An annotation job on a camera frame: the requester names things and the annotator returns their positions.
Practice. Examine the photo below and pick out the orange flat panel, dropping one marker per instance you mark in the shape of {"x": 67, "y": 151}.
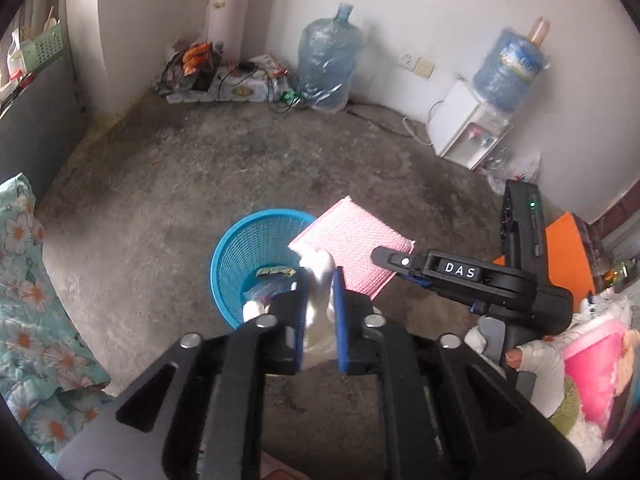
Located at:
{"x": 565, "y": 250}

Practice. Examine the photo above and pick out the person's right hand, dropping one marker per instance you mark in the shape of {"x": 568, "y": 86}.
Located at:
{"x": 530, "y": 360}

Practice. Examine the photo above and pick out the white water dispenser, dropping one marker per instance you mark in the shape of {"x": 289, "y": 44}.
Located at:
{"x": 462, "y": 125}

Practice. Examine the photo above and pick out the white foam box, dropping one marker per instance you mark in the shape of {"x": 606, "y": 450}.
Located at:
{"x": 245, "y": 87}

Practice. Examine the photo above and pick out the floral blanket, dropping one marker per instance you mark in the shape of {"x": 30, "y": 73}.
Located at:
{"x": 40, "y": 320}

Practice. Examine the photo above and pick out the white plastic bag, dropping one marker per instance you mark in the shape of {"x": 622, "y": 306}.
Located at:
{"x": 15, "y": 57}

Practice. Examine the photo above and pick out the rolled printed wallpaper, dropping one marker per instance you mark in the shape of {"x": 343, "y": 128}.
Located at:
{"x": 230, "y": 5}

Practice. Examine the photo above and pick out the pink bubble mailer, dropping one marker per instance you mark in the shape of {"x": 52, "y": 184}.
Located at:
{"x": 350, "y": 240}

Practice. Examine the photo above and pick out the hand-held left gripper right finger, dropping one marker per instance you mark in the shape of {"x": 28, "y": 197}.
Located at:
{"x": 340, "y": 325}

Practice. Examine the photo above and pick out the white tissue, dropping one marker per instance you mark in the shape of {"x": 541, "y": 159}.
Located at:
{"x": 317, "y": 280}

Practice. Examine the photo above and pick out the blue water jug on dispenser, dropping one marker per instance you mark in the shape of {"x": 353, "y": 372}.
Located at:
{"x": 510, "y": 67}

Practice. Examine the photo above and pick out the pink plush item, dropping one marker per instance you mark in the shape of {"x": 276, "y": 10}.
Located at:
{"x": 595, "y": 370}

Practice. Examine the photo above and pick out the empty blue water jug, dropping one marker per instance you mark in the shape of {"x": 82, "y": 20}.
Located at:
{"x": 327, "y": 60}

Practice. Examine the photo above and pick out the grey cabinet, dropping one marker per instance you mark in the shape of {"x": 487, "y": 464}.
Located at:
{"x": 35, "y": 125}

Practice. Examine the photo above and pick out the person's right forearm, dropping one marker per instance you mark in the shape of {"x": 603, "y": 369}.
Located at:
{"x": 560, "y": 405}

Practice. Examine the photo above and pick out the black and orange snack bag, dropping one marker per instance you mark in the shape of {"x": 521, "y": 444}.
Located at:
{"x": 192, "y": 67}

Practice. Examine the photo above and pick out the wall socket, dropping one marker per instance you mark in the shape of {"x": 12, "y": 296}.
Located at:
{"x": 417, "y": 64}

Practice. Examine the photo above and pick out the yellow snack wrapper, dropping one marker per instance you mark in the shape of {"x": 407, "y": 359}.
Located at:
{"x": 275, "y": 272}

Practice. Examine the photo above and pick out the black electronic device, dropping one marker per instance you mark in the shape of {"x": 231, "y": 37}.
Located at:
{"x": 607, "y": 245}

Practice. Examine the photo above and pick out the green storage basket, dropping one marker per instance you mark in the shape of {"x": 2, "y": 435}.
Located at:
{"x": 42, "y": 47}

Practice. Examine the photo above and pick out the clear plastic bags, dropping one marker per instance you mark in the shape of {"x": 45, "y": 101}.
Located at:
{"x": 515, "y": 170}

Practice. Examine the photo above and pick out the blue plastic mesh basket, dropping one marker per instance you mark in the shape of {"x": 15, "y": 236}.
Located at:
{"x": 235, "y": 260}

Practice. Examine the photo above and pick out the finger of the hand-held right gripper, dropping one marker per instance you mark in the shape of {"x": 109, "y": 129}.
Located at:
{"x": 395, "y": 261}

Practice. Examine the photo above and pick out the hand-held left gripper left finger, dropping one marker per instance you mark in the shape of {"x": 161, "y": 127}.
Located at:
{"x": 299, "y": 325}

